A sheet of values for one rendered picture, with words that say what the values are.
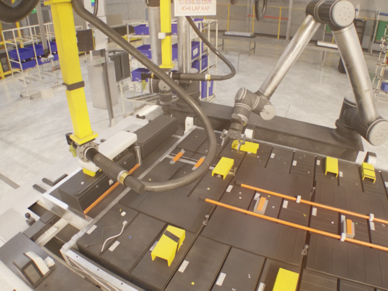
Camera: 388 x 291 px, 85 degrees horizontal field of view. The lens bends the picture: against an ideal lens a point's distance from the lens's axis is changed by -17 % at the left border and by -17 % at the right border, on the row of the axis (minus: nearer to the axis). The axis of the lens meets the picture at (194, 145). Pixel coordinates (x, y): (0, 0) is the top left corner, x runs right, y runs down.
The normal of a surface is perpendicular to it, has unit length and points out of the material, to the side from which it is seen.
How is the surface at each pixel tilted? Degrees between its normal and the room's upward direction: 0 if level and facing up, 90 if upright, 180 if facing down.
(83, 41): 90
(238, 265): 0
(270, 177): 0
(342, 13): 90
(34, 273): 90
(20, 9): 74
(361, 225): 0
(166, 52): 90
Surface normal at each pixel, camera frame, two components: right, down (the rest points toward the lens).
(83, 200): 0.90, 0.22
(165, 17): -0.15, 0.50
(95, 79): -0.43, 0.46
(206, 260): 0.00, -0.86
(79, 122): 0.77, 0.33
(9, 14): 0.85, 0.46
